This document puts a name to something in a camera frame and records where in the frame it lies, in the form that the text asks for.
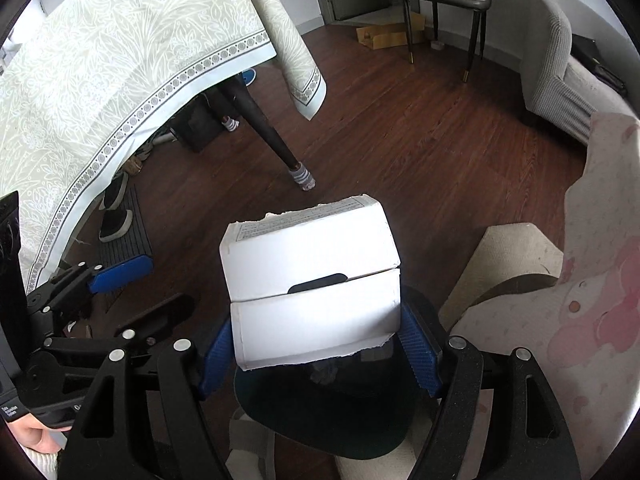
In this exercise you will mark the pink printed round tablecloth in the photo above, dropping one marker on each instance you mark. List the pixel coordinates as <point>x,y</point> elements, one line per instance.
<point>600,310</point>

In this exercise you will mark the grey armchair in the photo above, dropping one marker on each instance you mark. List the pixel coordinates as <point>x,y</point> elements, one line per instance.
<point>550,60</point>

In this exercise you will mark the blue shoe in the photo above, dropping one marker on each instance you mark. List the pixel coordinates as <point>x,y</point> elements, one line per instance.
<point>250,76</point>

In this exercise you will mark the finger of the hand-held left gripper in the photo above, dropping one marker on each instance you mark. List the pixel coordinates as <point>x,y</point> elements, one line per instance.
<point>160,317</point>
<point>120,272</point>

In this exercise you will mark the dark table leg with sock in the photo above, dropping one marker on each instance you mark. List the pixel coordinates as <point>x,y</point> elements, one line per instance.
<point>227,115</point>
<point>265,130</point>

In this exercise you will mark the white torn cardboard box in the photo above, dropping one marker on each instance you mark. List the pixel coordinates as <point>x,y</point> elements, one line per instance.
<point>310,255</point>

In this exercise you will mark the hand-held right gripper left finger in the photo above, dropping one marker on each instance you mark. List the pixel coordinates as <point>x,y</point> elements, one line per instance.
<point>215,360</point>

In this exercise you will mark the person's left hand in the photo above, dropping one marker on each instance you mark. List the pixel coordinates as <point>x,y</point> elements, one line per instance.
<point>32,435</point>

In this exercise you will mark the large paper ball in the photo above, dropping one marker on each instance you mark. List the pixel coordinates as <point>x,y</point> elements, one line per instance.
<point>325,372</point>

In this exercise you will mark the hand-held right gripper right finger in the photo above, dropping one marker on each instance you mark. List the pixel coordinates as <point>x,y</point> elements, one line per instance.
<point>422,355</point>

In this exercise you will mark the dark green trash bin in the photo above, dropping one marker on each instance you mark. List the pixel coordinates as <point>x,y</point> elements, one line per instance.
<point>325,425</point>

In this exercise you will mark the flat cardboard box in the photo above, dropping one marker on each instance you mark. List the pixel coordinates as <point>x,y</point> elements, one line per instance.
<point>390,35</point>

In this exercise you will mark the table with green-white cloth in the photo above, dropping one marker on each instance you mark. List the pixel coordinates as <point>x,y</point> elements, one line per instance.
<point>100,60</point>

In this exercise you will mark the black shoe with white sole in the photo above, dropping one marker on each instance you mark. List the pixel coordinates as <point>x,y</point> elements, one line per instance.
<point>115,225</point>
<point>116,192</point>

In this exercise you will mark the black storage box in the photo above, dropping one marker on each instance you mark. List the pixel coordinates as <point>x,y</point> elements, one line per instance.
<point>200,125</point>

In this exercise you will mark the dark ribbed shoe mat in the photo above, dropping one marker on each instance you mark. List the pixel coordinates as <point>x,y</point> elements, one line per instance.
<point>140,235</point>

